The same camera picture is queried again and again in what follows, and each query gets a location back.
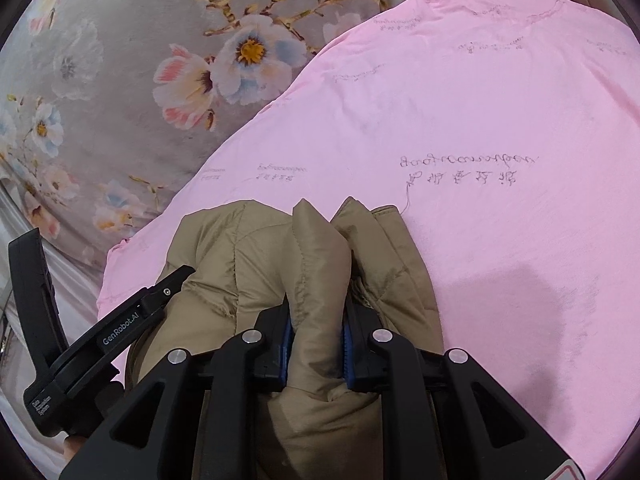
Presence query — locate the tan puffer jacket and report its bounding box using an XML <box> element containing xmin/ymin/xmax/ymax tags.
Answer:
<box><xmin>126</xmin><ymin>198</ymin><xmax>444</xmax><ymax>479</ymax></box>

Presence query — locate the person's left hand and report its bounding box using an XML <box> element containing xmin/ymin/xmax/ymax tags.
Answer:
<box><xmin>63</xmin><ymin>436</ymin><xmax>87</xmax><ymax>462</ymax></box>

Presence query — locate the white satin bedding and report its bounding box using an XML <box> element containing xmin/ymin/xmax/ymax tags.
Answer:
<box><xmin>1</xmin><ymin>177</ymin><xmax>100</xmax><ymax>479</ymax></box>

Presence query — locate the pink printed bed sheet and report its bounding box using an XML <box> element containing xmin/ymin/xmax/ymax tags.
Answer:
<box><xmin>98</xmin><ymin>0</ymin><xmax>639</xmax><ymax>479</ymax></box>

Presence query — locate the grey floral blanket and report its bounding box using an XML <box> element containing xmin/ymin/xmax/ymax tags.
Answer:
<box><xmin>1</xmin><ymin>0</ymin><xmax>404</xmax><ymax>268</ymax></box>

